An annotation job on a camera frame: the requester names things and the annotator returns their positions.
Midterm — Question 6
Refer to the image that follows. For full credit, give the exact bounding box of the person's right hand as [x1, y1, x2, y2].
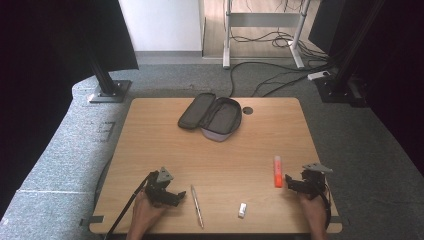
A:
[297, 192, 328, 232]

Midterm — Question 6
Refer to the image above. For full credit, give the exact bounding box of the silver pen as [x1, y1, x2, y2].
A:
[190, 184, 205, 230]

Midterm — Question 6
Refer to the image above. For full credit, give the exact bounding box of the grey table bracket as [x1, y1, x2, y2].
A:
[78, 215, 105, 228]

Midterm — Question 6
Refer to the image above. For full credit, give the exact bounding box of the person's left hand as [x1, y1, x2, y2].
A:
[132, 190, 168, 232]

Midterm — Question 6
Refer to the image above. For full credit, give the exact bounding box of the black metal stand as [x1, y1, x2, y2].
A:
[83, 46, 133, 104]
[314, 0, 388, 105]

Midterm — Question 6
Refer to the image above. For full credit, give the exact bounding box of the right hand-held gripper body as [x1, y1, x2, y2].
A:
[299, 162, 334, 201]

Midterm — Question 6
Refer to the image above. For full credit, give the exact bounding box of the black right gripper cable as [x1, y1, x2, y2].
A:
[319, 185, 334, 232]

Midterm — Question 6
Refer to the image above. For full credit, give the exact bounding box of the long black floor cable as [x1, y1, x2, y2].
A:
[228, 60, 334, 98]

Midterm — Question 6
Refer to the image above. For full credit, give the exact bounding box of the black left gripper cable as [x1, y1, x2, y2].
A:
[103, 174, 152, 240]

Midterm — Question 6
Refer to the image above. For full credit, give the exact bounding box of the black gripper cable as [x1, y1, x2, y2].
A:
[103, 174, 152, 240]
[319, 185, 334, 232]

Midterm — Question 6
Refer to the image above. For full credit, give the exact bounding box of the white power strip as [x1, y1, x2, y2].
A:
[306, 70, 331, 81]

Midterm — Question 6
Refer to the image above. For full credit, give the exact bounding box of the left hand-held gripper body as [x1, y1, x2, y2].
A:
[144, 166, 178, 208]

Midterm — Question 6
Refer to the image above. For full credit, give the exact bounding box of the white desk frame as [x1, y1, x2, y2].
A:
[222, 0, 313, 70]

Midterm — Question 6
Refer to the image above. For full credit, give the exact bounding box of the orange highlighter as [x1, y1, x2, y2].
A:
[272, 155, 284, 189]

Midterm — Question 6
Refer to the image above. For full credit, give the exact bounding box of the grey pencil case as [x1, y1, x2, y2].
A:
[177, 92, 243, 143]

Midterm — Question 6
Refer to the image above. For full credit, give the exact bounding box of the tangle of black floor cables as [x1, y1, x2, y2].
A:
[229, 30, 331, 64]

